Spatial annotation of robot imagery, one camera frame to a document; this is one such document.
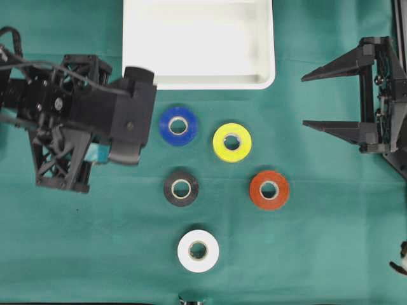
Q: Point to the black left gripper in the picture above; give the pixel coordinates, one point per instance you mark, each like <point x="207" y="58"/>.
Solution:
<point x="59" y="149"/>

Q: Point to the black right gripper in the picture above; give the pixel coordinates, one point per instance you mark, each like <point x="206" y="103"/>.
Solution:
<point x="391" y="81"/>

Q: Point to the teal tape roll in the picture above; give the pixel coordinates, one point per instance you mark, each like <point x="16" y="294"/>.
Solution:
<point x="97" y="153"/>

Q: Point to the black tape roll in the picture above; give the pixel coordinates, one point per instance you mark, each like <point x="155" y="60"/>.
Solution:
<point x="169" y="186"/>

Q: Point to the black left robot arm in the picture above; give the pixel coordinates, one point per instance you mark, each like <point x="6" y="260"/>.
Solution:
<point x="14" y="94"/>

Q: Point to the blue tape roll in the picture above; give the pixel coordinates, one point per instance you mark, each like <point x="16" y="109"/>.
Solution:
<point x="178" y="113"/>

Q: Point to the orange tape roll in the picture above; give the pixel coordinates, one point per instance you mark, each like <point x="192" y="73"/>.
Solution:
<point x="281" y="185"/>

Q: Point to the yellow tape roll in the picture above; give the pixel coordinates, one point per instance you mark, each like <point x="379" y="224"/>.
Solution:
<point x="243" y="136"/>

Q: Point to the white tape roll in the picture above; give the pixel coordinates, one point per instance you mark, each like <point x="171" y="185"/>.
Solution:
<point x="208" y="261"/>

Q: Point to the white plastic case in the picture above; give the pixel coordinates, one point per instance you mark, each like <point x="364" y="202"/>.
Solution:
<point x="201" y="45"/>

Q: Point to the green table cloth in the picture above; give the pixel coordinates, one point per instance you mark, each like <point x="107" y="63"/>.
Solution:
<point x="331" y="243"/>

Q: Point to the white black clip object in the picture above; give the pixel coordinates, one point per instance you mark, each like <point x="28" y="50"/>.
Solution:
<point x="400" y="268"/>

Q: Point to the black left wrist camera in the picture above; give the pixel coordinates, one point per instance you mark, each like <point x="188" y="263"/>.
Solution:
<point x="119" y="114"/>

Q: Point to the metal camera stand bottom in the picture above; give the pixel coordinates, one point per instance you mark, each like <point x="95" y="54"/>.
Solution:
<point x="189" y="301"/>

